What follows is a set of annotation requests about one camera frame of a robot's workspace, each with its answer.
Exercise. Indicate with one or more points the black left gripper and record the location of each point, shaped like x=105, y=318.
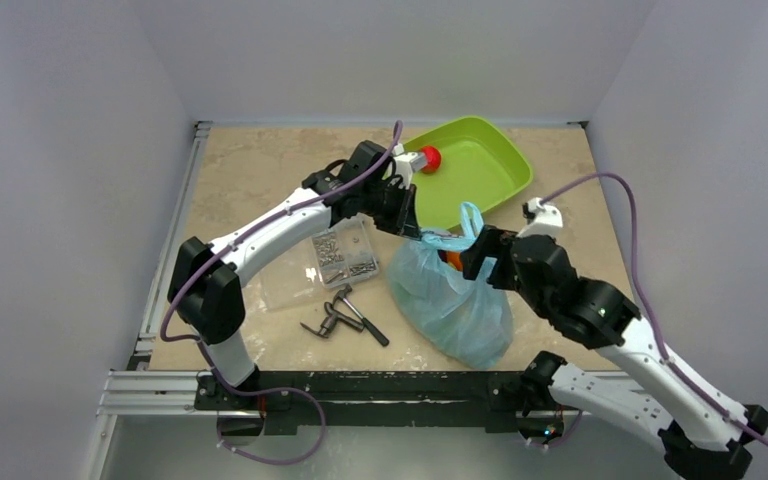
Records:
x=404, y=220

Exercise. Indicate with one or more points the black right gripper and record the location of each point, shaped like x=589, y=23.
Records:
x=492, y=252

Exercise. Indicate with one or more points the light blue plastic bag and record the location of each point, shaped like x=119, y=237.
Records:
x=467, y=320

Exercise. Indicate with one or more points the yellow fake fruit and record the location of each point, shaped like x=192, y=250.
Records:
x=452, y=259

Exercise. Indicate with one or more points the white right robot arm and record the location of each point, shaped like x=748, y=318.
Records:
x=702, y=433

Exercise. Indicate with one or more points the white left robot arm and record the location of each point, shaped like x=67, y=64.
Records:
x=208, y=276

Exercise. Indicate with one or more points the red fake fruit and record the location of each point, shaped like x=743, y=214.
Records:
x=433, y=159

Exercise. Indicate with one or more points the clear plastic screw box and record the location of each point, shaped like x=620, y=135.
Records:
x=323, y=262

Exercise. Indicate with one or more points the green plastic tray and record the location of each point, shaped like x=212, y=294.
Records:
x=479, y=164

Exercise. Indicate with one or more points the black metal clamp tool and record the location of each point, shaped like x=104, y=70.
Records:
x=331, y=320

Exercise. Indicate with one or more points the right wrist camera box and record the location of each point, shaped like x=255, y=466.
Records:
x=541, y=219

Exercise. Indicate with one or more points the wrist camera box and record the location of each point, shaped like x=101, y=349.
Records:
x=541, y=219
x=408, y=162

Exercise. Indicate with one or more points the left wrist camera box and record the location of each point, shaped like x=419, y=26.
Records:
x=408, y=162

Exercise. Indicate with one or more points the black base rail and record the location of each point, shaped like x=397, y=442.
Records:
x=496, y=402

